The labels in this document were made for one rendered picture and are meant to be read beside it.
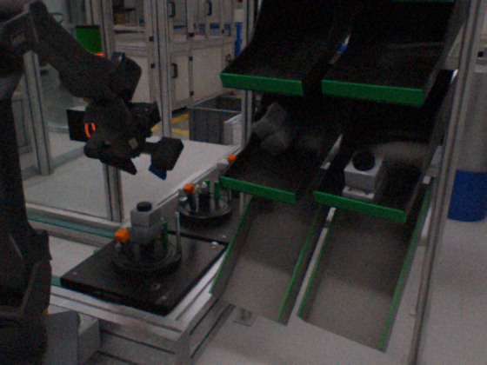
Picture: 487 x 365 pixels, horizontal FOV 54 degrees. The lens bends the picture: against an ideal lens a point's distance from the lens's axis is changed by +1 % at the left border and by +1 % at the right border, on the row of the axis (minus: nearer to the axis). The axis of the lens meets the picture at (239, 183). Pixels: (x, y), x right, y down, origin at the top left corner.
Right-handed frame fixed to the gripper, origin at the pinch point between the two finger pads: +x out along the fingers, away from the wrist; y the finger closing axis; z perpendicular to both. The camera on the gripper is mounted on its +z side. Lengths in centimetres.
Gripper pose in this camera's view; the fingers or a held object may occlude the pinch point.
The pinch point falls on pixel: (143, 165)
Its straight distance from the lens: 92.4
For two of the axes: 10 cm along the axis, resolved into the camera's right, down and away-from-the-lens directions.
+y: -9.2, -1.5, 3.6
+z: 3.2, -8.1, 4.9
